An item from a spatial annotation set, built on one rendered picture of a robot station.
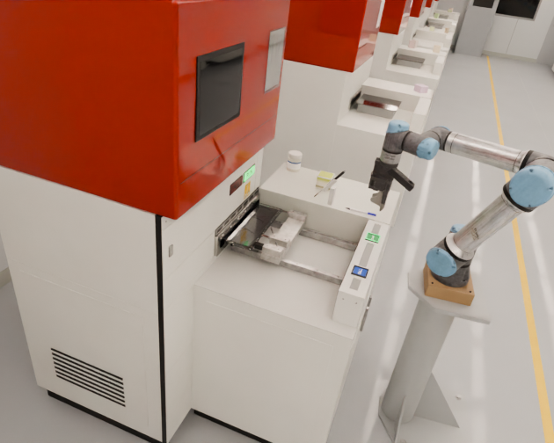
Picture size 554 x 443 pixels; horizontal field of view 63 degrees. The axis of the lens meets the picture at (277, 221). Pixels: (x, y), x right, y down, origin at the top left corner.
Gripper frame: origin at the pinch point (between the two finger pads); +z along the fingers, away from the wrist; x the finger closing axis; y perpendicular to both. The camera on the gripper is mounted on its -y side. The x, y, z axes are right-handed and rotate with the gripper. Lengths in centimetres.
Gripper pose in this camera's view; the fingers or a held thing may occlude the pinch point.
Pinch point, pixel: (382, 208)
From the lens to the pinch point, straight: 186.1
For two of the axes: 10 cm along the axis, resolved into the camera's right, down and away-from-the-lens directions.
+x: -3.5, 4.5, -8.2
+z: -1.1, 8.5, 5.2
